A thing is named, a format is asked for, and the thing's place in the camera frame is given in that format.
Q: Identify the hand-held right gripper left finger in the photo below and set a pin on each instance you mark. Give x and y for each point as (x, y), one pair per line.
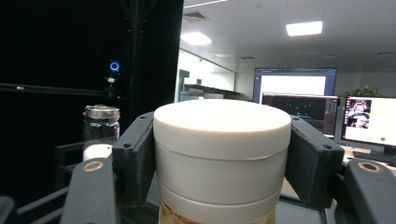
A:
(134, 161)

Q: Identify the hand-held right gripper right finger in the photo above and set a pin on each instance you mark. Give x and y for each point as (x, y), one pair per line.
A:
(314, 165)

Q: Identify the glass spice jar white lid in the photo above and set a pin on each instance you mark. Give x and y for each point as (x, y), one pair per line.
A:
(221, 149)

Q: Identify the glass jar metal lid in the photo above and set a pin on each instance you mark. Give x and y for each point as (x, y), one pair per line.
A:
(100, 124)

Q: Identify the dark-screen computer monitor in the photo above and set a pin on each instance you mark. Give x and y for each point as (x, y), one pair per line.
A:
(308, 112)

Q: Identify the black keyboard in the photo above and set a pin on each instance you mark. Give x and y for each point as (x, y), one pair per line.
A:
(376, 157)

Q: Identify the bright-screen computer monitor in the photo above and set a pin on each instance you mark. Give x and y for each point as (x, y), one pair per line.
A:
(378, 121)

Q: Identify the green potted plant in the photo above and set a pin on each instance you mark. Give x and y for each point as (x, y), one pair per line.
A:
(362, 91)

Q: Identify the black vertical stand pole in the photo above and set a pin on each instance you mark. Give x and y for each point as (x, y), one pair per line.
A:
(136, 62)

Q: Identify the black horizontal stand bar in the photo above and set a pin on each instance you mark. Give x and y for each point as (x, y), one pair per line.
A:
(56, 90)

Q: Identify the rectangular ceiling light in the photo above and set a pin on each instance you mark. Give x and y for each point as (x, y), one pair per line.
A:
(304, 28)

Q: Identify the round ceiling light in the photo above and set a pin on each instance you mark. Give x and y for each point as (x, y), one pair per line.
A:
(195, 38)

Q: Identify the ceiling air vent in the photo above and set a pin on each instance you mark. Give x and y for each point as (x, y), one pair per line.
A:
(195, 16)

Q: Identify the large wall display screen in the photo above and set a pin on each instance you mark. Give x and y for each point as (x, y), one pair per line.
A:
(292, 82)

